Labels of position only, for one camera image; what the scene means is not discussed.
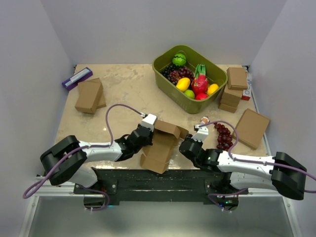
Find brown cardboard box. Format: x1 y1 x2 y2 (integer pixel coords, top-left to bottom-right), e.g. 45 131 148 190
140 120 189 174

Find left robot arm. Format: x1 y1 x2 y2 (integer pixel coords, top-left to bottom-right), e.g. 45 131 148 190
40 122 154 194

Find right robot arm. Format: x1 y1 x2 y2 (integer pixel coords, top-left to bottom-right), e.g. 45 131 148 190
179 134 307 200

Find bottom stacked cardboard box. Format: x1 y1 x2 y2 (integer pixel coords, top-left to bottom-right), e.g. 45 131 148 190
218 103 237 113

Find stacked cardboard box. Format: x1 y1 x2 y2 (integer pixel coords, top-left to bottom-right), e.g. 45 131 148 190
220 85 243 108
218 103 237 113
227 67 248 90

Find middle stacked cardboard box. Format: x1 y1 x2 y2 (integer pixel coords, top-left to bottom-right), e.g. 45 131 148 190
220 85 243 108

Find large folded cardboard box right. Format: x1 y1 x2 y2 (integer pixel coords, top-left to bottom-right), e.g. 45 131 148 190
236 109 270 150

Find folded cardboard box upper left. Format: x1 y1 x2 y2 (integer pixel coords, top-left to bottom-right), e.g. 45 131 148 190
75 81 103 114

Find red white small box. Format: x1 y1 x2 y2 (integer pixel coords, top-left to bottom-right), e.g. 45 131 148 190
241 88 252 101

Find top stacked cardboard box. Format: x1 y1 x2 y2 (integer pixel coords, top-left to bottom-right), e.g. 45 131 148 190
227 67 248 90

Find purple flat box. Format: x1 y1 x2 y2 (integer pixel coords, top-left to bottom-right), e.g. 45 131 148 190
62 67 93 91

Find dark red grape bunch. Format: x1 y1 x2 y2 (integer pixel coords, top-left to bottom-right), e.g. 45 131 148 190
214 123 233 151

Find green lime toy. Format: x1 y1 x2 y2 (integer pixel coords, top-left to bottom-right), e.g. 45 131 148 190
184 89 195 99

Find yellow mango toy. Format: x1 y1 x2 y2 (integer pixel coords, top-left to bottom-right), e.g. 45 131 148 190
176 78 191 92

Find red dragon fruit toy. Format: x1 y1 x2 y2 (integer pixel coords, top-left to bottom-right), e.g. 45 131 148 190
191 64 209 95

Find orange yellow fruit toy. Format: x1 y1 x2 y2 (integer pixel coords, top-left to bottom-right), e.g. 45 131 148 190
206 83 219 96

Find green plastic bin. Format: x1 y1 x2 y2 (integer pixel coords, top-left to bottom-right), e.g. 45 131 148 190
152 45 228 114

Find dark grapes in bin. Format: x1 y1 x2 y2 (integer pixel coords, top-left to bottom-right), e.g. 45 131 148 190
161 64 194 85

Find green round fruit toy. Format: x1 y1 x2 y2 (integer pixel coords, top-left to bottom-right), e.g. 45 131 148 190
172 53 187 66

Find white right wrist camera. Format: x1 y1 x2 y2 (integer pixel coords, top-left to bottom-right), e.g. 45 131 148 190
192 124 209 142

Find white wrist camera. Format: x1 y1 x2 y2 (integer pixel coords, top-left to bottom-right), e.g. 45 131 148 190
192 124 209 142
140 114 157 132

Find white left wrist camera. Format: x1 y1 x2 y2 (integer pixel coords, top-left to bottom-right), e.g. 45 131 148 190
140 114 157 132

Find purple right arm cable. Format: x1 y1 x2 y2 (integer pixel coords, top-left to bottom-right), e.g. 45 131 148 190
198 119 316 194

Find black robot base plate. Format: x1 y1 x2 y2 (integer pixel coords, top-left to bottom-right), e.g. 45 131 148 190
74 169 237 207

